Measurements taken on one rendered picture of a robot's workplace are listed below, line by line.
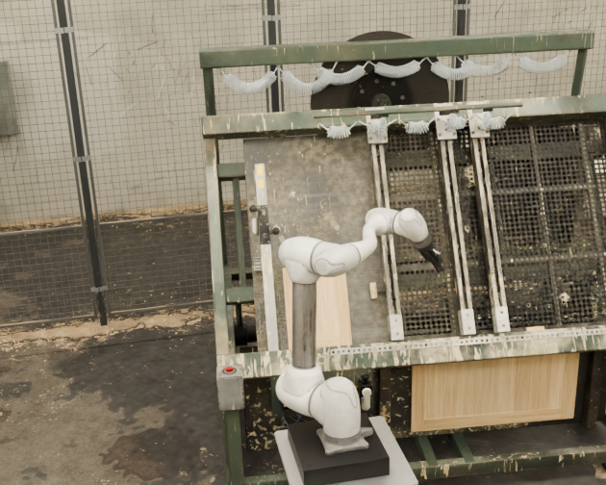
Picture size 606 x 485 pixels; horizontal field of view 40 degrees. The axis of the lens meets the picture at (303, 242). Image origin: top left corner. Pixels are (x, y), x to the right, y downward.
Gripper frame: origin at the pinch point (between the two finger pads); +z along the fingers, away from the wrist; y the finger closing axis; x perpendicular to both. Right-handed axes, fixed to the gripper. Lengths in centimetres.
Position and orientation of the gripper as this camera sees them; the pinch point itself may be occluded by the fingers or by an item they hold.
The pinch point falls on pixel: (437, 266)
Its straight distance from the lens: 398.2
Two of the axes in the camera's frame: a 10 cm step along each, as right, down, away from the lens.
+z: 4.3, 5.6, 7.0
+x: -5.3, 7.9, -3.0
